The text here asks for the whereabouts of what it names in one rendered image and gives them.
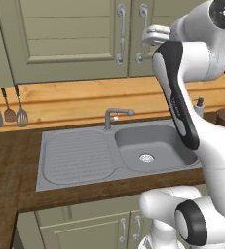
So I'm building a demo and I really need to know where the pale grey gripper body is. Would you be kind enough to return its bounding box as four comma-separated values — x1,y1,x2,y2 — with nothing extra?
141,24,172,46

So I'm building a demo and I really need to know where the narrow sage green cabinet door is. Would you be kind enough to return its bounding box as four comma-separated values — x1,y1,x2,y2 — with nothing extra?
128,0,209,79

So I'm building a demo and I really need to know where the wide sage green cabinet door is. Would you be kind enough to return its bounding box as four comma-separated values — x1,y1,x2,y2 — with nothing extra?
0,0,133,86

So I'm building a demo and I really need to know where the sage green base cabinet door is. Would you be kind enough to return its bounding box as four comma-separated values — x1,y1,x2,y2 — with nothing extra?
39,211,131,249
127,209,153,249

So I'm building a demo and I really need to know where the grey soap dispenser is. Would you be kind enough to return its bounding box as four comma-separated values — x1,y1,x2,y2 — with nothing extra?
193,96,206,119

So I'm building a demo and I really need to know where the grey sink tap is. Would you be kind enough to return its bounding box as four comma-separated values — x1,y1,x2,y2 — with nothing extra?
103,107,136,131

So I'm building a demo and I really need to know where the grey kitchen sink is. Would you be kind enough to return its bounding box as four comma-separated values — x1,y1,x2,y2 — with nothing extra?
35,119,205,193

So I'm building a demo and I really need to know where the grey slotted hanging spatula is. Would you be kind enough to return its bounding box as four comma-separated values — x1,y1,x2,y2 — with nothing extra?
14,84,30,128

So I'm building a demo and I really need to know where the brown hanging spatula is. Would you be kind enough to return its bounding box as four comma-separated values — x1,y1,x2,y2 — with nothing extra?
0,87,18,124

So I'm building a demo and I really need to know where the sage green false drawer front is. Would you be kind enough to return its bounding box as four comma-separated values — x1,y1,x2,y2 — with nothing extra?
34,194,143,228

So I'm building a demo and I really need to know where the silver cabinet door handle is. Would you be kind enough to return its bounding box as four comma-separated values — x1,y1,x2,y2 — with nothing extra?
135,3,149,65
116,3,128,66

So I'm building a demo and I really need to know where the silver base cabinet handle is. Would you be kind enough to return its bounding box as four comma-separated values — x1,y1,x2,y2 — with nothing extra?
132,214,143,243
118,217,128,245

